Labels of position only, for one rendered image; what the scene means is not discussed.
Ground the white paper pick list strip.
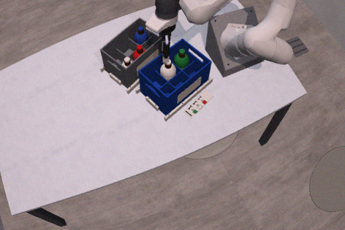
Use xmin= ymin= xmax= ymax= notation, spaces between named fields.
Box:
xmin=183 ymin=90 xmax=213 ymax=118

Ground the red bottle with pink label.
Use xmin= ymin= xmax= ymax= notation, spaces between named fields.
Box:
xmin=133 ymin=45 xmax=145 ymax=61

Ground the white bottle with grey label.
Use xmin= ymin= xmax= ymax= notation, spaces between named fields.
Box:
xmin=160 ymin=59 xmax=176 ymax=81

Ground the green bottle with pale green label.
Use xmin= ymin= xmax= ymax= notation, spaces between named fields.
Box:
xmin=174 ymin=49 xmax=189 ymax=70

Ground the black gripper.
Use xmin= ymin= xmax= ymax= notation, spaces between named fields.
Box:
xmin=161 ymin=24 xmax=176 ymax=63

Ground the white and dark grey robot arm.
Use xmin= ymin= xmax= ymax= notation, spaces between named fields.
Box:
xmin=145 ymin=0 xmax=297 ymax=65

